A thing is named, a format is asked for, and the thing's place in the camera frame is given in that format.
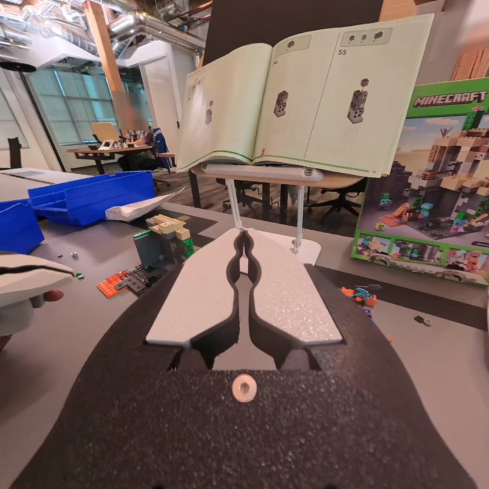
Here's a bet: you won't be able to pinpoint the white paper bag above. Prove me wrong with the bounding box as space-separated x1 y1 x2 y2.
105 186 186 222

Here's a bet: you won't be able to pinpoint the grey toy brick building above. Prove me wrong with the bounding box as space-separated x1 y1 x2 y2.
97 215 196 298

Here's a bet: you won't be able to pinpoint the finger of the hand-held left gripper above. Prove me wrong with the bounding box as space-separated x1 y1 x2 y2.
0 270 74 309
0 252 75 276

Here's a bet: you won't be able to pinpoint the scattered small toy pieces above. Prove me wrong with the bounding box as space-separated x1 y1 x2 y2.
57 251 85 280

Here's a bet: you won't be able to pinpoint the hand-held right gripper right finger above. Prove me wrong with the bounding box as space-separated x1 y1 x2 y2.
244 228 344 370

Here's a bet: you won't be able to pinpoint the black office chair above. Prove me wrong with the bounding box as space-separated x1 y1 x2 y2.
216 178 273 223
306 178 368 226

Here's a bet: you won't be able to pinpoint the tan chair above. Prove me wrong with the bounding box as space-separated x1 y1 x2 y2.
91 122 122 147

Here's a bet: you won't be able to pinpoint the orange plate with turquoise tool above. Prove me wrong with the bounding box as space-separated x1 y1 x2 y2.
341 284 383 307

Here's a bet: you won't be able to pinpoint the white book stand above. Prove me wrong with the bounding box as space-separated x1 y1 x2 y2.
190 160 368 267

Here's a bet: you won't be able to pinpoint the green toy brick set box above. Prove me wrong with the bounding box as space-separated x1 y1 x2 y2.
351 78 489 286

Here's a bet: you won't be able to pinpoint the black board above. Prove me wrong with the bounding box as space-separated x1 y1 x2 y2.
202 0 384 67

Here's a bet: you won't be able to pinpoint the blue plastic bin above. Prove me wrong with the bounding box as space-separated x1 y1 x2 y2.
28 171 156 227
0 199 45 256

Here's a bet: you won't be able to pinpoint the wooden office table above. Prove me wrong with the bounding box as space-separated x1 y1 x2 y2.
67 143 159 174
158 153 369 211

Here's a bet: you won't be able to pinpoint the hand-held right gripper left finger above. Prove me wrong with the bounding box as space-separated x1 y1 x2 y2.
145 228 245 370

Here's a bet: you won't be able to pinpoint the toy instruction booklet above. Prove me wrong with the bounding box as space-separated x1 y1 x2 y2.
176 13 435 179

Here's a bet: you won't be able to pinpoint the grey desk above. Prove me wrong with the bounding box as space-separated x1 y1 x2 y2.
0 202 489 489
0 167 90 192

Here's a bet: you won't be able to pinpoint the blue jacket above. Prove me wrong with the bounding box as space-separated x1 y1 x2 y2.
152 127 171 172

